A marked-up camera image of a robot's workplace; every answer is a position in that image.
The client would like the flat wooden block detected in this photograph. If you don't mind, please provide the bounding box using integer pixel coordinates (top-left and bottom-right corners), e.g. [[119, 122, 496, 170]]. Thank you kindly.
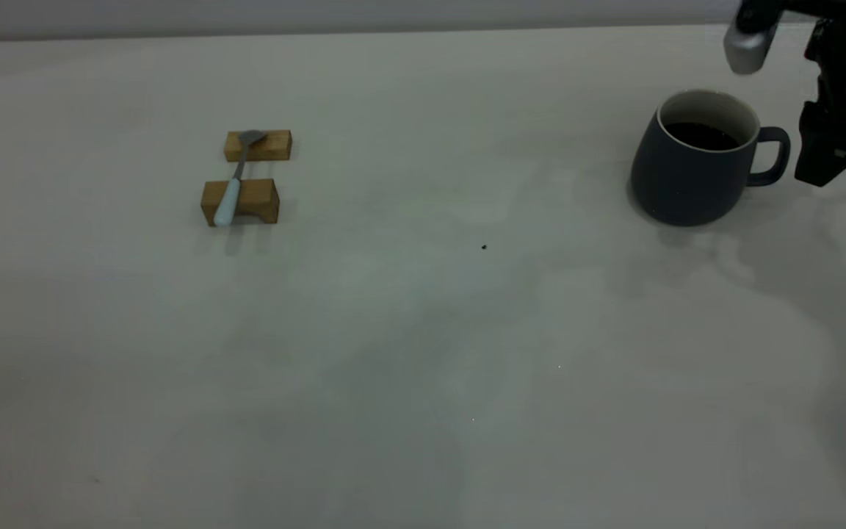
[[224, 130, 293, 162]]

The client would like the dark grey ceramic mug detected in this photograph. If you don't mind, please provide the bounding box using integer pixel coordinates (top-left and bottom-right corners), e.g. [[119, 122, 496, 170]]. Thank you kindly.
[[630, 89, 792, 227]]

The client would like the spoon with pale blue handle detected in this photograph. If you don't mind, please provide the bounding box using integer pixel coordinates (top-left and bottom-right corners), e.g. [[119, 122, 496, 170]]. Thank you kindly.
[[214, 130, 268, 227]]

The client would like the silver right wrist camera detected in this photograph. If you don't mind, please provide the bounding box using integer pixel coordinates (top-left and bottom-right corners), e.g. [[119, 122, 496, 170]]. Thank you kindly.
[[723, 11, 780, 76]]

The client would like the arched wooden block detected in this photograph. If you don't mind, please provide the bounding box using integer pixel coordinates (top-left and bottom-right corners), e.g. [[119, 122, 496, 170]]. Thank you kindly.
[[200, 179, 281, 227]]

